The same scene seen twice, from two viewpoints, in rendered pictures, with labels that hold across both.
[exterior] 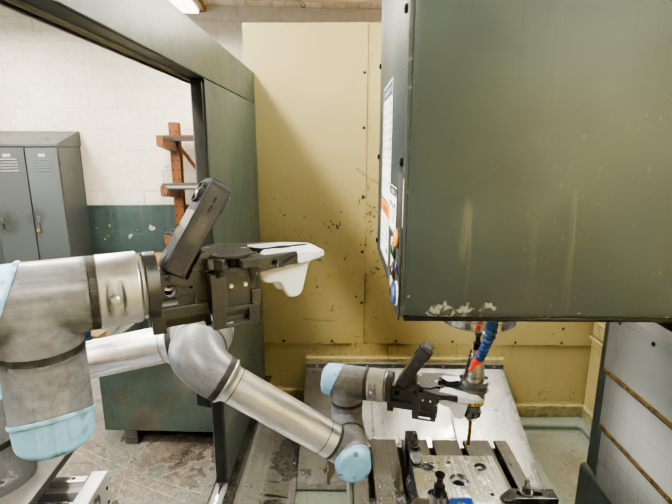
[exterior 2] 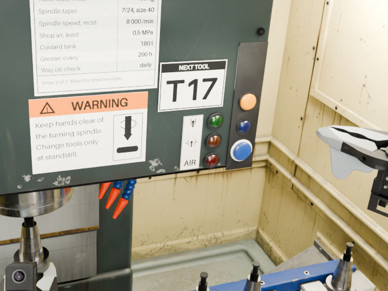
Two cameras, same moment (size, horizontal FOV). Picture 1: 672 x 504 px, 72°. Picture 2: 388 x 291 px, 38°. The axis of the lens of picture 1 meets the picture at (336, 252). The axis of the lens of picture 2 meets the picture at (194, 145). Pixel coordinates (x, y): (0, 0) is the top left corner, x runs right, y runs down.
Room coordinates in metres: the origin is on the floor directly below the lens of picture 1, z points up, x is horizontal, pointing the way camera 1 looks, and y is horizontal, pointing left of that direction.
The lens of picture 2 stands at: (1.02, 0.58, 2.00)
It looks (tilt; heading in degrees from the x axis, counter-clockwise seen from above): 26 degrees down; 245
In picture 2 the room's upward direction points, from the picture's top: 5 degrees clockwise
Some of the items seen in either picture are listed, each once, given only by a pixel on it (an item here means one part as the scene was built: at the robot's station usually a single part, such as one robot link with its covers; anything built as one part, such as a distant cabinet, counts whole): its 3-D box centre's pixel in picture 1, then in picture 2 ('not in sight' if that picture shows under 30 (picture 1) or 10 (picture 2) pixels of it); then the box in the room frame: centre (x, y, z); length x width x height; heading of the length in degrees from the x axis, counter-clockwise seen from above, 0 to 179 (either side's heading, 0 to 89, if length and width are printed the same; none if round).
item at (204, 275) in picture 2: (439, 483); (203, 282); (0.62, -0.16, 1.31); 0.02 x 0.02 x 0.03
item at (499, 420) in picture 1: (414, 432); not in sight; (1.58, -0.30, 0.75); 0.89 x 0.67 x 0.26; 89
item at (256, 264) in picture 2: not in sight; (255, 270); (0.51, -0.16, 1.31); 0.02 x 0.02 x 0.03
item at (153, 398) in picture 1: (190, 376); not in sight; (2.85, 0.99, 0.31); 0.94 x 0.64 x 0.62; 88
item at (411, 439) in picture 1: (413, 454); not in sight; (1.14, -0.22, 0.97); 0.13 x 0.03 x 0.15; 179
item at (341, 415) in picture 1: (347, 423); not in sight; (0.98, -0.03, 1.18); 0.11 x 0.08 x 0.11; 3
